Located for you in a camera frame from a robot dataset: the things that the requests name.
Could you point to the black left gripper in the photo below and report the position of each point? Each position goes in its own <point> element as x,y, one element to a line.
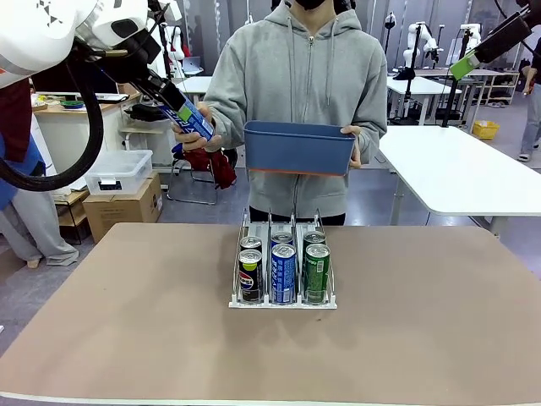
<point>135,59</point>

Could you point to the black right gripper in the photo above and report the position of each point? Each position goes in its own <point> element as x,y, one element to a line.
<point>515,29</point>

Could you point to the blue beverage can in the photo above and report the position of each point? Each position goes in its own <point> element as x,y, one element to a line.
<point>198,126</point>
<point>283,275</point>
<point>282,238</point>

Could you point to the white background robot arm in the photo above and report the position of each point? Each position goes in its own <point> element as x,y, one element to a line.
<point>427,40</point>
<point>475,38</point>
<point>179,46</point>

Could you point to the person's left forearm grey sleeve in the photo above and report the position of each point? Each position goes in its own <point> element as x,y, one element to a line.
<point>374,139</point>

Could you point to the person's right forearm grey sleeve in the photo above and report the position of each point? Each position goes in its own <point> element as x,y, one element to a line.
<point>217,108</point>

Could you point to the person's right hand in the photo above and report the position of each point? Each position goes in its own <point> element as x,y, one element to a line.
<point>190,144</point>

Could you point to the person's left hand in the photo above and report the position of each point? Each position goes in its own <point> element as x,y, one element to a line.
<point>358,148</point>

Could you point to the black bag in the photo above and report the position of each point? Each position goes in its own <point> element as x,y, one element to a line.
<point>143,112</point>

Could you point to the white background table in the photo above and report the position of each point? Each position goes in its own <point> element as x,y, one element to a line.
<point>422,86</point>
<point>194,84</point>

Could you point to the black tripod stand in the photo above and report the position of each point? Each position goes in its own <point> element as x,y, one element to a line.
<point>412,76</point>
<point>451,101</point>

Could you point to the wooden background bench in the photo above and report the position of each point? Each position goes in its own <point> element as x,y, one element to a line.
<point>503,74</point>

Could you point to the open laptop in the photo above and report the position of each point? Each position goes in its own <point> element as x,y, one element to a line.
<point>193,65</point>

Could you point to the yellow plastic crate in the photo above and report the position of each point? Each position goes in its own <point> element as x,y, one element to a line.
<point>486,131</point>

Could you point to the clear plastic storage box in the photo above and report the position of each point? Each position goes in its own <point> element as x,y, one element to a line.
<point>118,169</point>

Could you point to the person in grey trousers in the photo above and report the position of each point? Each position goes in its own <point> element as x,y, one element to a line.
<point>532,118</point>

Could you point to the green bowl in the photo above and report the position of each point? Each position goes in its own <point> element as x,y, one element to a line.
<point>72,104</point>

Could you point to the large white table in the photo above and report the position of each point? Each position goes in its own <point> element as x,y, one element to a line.
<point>456,169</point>

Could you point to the white desk wooden top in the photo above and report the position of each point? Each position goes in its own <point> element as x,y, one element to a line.
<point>63,135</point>

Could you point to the brown cardboard box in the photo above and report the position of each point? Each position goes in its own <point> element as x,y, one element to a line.
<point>122,215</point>

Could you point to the person in grey hoodie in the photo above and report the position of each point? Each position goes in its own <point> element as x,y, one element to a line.
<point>296,84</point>

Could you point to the person in maroon top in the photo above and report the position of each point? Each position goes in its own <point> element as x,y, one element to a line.
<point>12,127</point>

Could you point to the black face mask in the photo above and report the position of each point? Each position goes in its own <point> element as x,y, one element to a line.
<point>310,3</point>

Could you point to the black Pepsi can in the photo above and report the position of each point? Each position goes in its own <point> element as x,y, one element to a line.
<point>250,281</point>
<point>251,243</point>

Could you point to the green cider can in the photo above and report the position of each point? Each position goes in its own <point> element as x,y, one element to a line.
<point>314,237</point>
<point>316,275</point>

